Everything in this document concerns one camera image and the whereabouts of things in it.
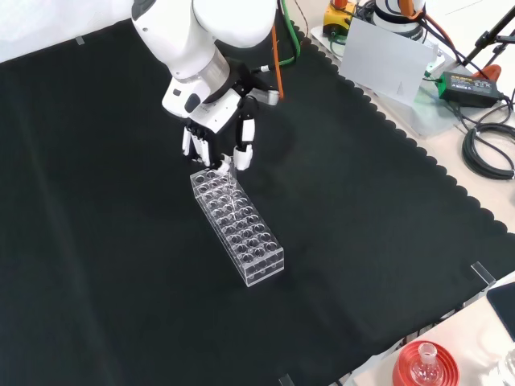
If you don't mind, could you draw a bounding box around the pale board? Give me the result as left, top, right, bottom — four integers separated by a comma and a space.
340, 18, 433, 107

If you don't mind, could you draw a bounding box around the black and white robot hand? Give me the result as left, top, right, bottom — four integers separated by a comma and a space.
180, 90, 259, 172

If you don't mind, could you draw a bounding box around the black tripod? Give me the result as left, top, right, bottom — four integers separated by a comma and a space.
462, 0, 515, 68

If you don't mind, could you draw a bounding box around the clear round-bottom flask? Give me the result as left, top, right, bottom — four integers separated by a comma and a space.
410, 343, 440, 386

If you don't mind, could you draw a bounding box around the coiled black cable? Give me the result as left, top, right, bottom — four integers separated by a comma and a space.
461, 122, 515, 180

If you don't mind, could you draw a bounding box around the black bench cloth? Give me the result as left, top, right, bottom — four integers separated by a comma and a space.
0, 15, 515, 386

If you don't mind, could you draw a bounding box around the black power adapter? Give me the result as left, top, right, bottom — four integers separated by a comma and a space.
437, 71, 505, 109

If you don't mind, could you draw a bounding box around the grey metal base plate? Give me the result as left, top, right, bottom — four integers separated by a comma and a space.
309, 26, 460, 138

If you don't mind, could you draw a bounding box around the orange clamp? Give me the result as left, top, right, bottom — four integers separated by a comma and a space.
476, 63, 502, 82

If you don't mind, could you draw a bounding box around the black tablet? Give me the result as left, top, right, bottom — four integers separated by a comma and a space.
485, 281, 515, 343

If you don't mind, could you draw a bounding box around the clear plastic test tube rack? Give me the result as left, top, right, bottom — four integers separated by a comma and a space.
189, 168, 285, 288

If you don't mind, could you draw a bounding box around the clear glass test tube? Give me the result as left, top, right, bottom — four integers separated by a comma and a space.
220, 157, 241, 216

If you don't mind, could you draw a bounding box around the yellow stop button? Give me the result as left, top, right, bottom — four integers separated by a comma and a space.
324, 0, 357, 39

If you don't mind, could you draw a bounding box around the red ring stand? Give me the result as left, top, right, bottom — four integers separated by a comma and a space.
392, 340, 460, 386

